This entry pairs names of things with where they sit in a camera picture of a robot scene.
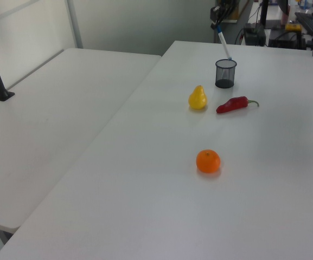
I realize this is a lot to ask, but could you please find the white partition frame post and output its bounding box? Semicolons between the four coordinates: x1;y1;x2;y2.
66;0;84;50

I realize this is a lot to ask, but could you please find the black keyboard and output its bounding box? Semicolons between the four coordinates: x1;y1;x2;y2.
294;11;313;35

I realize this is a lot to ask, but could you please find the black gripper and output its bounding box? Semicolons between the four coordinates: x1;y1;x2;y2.
209;0;239;29

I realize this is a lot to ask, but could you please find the pink bottle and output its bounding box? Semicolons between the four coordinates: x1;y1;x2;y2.
280;4;291;25

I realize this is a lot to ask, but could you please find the small black box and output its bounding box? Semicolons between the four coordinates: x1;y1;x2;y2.
243;23;267;47

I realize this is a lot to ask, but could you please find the white side table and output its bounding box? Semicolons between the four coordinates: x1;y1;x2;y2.
0;48;163;233

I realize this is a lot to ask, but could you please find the black equipment box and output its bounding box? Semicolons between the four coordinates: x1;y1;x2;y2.
267;27;308;50

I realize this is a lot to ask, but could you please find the yellow toy pear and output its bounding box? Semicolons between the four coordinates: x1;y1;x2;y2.
188;84;208;111

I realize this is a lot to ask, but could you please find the black tripod pole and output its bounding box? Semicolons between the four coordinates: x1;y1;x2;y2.
259;0;270;31

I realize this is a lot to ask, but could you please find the red toy chili pepper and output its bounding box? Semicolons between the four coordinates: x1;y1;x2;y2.
216;96;260;115

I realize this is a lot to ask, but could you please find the blue white marker pen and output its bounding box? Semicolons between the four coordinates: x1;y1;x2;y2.
216;24;233;61

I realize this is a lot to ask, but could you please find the orange toy tangerine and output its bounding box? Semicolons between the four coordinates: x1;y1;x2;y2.
195;149;221;174

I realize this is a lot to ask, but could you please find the black mesh pen cup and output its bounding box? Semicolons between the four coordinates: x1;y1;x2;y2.
214;58;238;89

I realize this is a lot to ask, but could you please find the yellow device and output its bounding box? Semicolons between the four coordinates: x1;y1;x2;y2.
284;23;303;33

